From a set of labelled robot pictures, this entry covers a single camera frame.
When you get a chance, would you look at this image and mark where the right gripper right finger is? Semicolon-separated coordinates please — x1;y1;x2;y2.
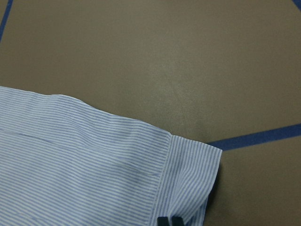
171;216;184;226

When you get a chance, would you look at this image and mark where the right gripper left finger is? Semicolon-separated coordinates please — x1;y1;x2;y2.
157;217;168;226

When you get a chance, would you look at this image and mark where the light blue striped shirt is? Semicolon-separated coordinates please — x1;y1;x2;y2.
0;87;222;226

